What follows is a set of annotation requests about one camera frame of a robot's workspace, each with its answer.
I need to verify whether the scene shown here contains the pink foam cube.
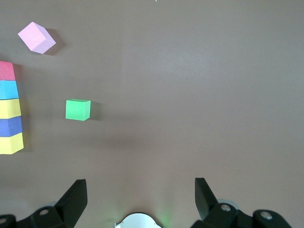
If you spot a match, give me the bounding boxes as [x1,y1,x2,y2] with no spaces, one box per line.
[18,21,57,55]

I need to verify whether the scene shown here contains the yellow foam cube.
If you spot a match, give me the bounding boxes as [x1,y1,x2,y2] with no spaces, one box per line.
[0,132,24,155]
[0,98,22,119]

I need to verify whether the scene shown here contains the blue foam cube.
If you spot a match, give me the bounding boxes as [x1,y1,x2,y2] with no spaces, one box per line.
[0,80,19,100]

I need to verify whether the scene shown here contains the brown table mat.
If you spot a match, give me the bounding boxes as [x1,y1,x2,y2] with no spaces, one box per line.
[0,0,304,228]

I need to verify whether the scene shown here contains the green foam cube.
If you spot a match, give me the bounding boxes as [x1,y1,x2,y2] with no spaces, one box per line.
[65,99,92,121]

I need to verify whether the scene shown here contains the purple foam cube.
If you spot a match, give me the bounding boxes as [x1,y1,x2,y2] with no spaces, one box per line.
[0,115,23,138]

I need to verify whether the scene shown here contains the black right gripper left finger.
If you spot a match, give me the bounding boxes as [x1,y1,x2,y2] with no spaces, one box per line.
[0,179,88,228]

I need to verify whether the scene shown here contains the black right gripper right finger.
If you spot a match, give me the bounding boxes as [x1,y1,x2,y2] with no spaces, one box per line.
[191,177,293,228]

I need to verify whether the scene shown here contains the red foam cube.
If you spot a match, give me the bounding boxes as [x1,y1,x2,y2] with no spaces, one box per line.
[0,61,16,81]

